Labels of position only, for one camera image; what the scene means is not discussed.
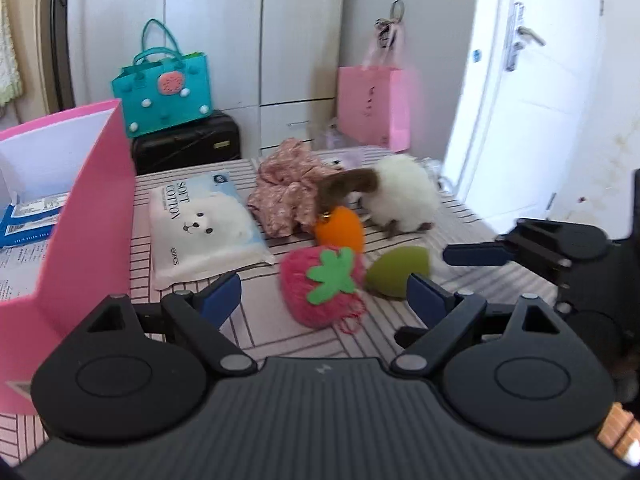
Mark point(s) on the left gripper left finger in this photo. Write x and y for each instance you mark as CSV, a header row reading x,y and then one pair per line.
x,y
192,321

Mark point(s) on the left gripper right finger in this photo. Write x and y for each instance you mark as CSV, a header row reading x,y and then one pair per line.
x,y
454,322

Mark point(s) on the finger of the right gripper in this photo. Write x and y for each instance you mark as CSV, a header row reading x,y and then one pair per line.
x,y
480,254

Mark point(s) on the green makeup sponge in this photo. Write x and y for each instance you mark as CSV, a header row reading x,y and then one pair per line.
x,y
397,269

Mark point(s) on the white fluffy plush with tail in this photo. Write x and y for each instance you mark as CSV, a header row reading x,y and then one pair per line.
x,y
397,192

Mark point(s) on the pink strawberry plush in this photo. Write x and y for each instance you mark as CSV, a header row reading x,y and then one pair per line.
x,y
321,287

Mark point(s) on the orange carrot plush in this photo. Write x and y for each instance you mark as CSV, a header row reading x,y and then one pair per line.
x,y
340,228

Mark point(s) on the pink floral fabric scrunchie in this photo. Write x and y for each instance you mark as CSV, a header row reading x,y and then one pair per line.
x,y
285,198

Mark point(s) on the purple Kuromi plush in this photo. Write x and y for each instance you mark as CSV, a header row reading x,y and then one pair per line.
x,y
343,159

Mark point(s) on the soft cotton tissue pack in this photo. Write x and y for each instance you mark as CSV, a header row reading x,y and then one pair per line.
x,y
201,228

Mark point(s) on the striped table cloth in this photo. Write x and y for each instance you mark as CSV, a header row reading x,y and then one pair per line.
x,y
274,317

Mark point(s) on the pink storage box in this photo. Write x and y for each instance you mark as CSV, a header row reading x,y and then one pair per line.
x,y
83,152

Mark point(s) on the black suitcase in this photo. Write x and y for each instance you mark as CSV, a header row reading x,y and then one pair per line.
x,y
212,139

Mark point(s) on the pink paper gift bag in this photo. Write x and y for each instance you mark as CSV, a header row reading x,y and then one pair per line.
x,y
373,105

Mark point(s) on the blue white box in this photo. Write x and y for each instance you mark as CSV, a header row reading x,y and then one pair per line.
x,y
32,221

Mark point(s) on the clear plastic bag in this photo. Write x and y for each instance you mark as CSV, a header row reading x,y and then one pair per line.
x,y
329,137

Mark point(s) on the white door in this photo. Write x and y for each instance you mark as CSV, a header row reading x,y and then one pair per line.
x,y
515,134

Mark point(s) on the teal felt handbag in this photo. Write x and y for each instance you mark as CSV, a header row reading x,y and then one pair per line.
x,y
163,87

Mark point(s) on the white wardrobe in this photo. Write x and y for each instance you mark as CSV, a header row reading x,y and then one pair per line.
x,y
272,63

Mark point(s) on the cream green fleece jacket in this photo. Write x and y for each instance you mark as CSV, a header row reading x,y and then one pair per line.
x,y
11,86

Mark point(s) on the silver door handle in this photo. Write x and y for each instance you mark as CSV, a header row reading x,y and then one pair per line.
x,y
518,36

